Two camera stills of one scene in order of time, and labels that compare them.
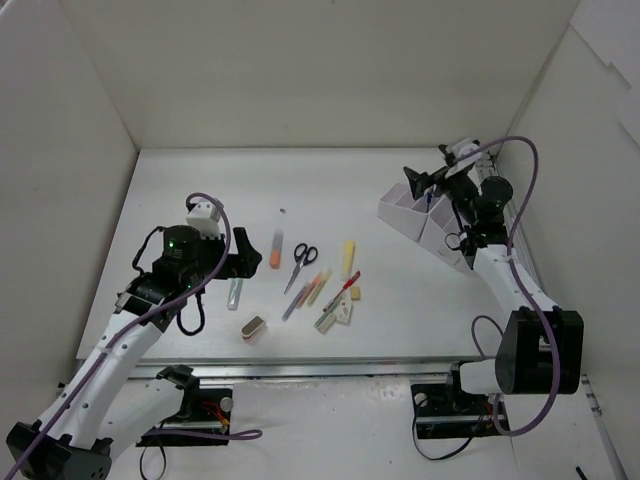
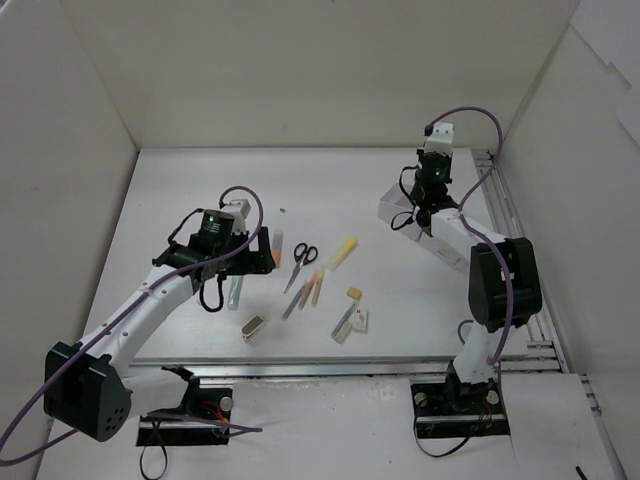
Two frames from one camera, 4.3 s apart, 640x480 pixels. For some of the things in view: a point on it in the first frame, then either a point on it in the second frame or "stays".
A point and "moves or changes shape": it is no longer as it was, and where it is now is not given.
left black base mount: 201,409 stays
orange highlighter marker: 276,249 stays
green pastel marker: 325,322 -> 344,326
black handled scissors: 303,255 stays
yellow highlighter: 348,254 moves or changes shape
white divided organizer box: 437,229 stays
